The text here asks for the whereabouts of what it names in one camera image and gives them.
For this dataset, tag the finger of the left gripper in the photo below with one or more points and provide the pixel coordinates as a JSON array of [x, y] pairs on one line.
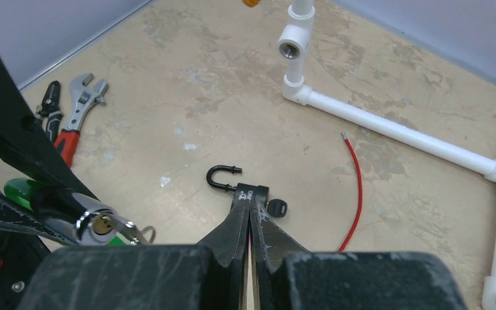
[[16, 218], [24, 146]]

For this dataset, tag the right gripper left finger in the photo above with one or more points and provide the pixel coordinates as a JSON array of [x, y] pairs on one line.
[[207, 275]]

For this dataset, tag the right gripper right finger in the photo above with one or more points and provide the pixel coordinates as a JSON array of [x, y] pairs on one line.
[[288, 276]]

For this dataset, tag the black-headed key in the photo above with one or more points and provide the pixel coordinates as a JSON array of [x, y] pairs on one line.
[[277, 208]]

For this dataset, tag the black padlock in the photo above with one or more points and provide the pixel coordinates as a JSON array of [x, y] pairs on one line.
[[249, 194]]

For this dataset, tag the green cable lock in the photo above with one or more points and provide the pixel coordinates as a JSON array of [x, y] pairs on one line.
[[81, 219]]

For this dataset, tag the black pliers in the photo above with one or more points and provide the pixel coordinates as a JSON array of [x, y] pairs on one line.
[[49, 109]]

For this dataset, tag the orange tap valve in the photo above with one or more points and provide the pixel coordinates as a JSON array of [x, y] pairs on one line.
[[251, 3]]

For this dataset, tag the red handled adjustable wrench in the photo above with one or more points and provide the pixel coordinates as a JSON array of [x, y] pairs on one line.
[[84, 98]]

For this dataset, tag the white PVC pipe frame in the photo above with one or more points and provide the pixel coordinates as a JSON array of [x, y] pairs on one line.
[[293, 45]]

